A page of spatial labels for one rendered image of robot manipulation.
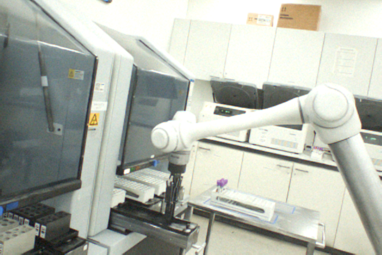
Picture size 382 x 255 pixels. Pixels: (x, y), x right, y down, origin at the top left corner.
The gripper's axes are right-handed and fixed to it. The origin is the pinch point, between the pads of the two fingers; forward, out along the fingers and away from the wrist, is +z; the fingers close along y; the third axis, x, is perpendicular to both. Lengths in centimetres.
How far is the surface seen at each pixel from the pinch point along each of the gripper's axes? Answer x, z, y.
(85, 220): -20.5, 1.7, 28.7
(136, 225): -8.7, 5.7, 11.3
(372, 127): 109, -43, -276
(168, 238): 5.4, 6.7, 11.3
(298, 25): 16, -139, -259
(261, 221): 35.1, 2.5, -23.7
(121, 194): -21.8, -1.6, 3.4
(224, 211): 17.9, 2.5, -24.4
